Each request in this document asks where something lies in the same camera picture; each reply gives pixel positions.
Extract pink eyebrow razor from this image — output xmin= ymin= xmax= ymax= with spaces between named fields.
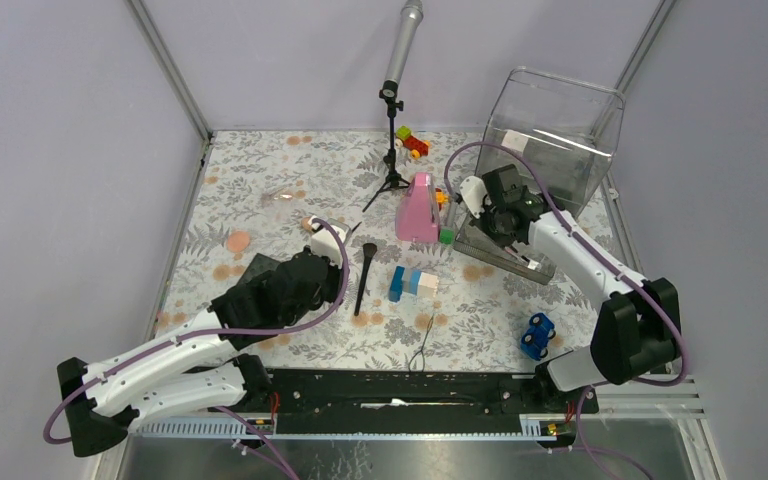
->
xmin=504 ymin=246 xmax=541 ymax=270

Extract black makeup brush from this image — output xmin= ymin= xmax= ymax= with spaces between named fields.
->
xmin=353 ymin=242 xmax=378 ymax=317

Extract white cardboard box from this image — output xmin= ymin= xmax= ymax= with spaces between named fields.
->
xmin=501 ymin=129 xmax=529 ymax=152

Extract clear acrylic makeup organizer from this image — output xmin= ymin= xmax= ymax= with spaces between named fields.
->
xmin=452 ymin=66 xmax=626 ymax=286

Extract white blue brick stack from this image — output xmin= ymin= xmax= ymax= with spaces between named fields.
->
xmin=388 ymin=266 xmax=439 ymax=303

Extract black wire hair loop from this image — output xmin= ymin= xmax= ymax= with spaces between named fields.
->
xmin=407 ymin=303 xmax=439 ymax=373

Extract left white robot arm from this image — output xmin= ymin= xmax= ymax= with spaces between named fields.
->
xmin=43 ymin=247 xmax=350 ymax=458

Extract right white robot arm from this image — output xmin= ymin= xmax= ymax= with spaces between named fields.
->
xmin=473 ymin=165 xmax=682 ymax=412

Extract dark green lego baseplate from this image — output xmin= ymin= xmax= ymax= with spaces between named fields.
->
xmin=237 ymin=253 xmax=280 ymax=285

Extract green lego brick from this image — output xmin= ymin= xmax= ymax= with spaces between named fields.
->
xmin=438 ymin=227 xmax=456 ymax=245

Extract round orange powder puff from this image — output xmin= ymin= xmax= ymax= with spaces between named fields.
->
xmin=226 ymin=231 xmax=251 ymax=254

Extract pink foam wedge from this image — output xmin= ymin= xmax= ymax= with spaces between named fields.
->
xmin=395 ymin=172 xmax=440 ymax=244

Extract clear plastic wrapper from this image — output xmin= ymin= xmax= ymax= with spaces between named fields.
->
xmin=260 ymin=187 xmax=296 ymax=204

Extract red yellow lego bricks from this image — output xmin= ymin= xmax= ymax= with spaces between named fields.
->
xmin=395 ymin=126 xmax=430 ymax=159

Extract blue toy car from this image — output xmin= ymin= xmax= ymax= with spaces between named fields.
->
xmin=520 ymin=313 xmax=556 ymax=361

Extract silver microphone on tripod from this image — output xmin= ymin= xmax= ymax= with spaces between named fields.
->
xmin=362 ymin=0 xmax=424 ymax=212

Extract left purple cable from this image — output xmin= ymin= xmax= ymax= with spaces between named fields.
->
xmin=42 ymin=217 xmax=352 ymax=480

